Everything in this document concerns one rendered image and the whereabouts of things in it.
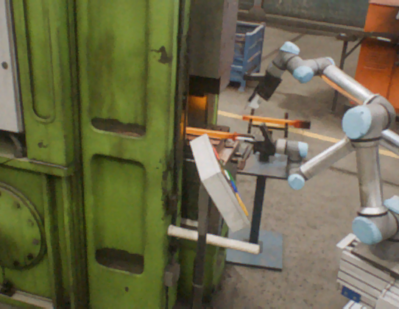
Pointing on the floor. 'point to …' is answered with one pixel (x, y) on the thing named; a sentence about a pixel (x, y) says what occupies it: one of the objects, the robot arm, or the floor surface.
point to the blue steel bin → (246, 51)
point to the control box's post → (200, 255)
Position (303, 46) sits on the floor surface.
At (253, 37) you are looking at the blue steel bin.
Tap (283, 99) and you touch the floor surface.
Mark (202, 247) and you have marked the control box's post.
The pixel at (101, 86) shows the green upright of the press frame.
